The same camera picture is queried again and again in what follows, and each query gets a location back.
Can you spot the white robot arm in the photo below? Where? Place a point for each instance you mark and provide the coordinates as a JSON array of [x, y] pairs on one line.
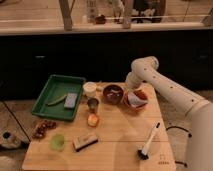
[[199, 150]]

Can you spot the grey cloth in bowl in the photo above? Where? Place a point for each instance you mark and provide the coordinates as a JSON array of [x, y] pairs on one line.
[[134, 100]]

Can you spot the white cup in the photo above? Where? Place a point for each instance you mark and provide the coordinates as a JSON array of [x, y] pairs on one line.
[[90, 89]]

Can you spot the small metal cup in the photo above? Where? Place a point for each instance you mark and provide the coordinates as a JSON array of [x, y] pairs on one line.
[[93, 105]]

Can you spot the orange toy fruit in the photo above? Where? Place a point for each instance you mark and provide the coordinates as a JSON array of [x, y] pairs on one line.
[[93, 120]]

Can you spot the grey sponge block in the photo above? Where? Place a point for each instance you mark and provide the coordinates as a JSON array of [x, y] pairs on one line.
[[70, 100]]

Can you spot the green vegetable piece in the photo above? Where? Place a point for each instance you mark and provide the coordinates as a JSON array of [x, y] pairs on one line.
[[56, 101]]

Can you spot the green plastic tray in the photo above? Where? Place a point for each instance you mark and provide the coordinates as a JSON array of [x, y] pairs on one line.
[[55, 87]]

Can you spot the wooden block eraser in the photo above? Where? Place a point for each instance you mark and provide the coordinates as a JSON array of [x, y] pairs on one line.
[[84, 141]]

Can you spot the green plastic cup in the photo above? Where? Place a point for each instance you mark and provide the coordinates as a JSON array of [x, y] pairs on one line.
[[57, 142]]

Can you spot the white handled black brush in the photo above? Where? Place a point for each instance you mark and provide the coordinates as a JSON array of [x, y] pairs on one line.
[[143, 150]]

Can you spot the wooden post right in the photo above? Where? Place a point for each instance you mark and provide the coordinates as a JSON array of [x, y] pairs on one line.
[[128, 6]]

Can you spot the wooden post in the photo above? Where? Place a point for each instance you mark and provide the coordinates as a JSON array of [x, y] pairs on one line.
[[128, 6], [66, 15]]

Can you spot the wooden post left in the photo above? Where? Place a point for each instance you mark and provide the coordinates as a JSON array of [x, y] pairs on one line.
[[66, 15]]

